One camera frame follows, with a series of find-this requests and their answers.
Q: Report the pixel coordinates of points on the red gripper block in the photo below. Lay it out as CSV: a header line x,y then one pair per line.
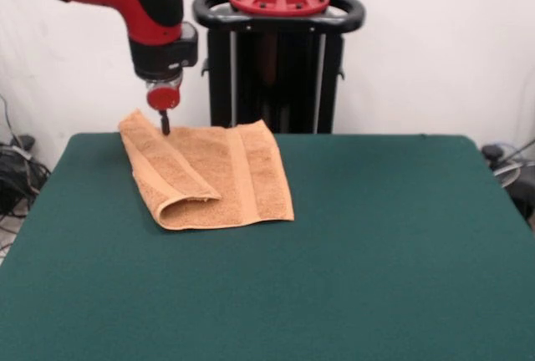
x,y
163,97

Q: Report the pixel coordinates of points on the orange terry towel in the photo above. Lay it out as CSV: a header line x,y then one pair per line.
x,y
217,177

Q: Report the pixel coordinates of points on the dark green table cloth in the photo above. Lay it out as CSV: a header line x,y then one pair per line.
x,y
334,273

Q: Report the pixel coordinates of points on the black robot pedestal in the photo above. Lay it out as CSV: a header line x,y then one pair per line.
x,y
276,85

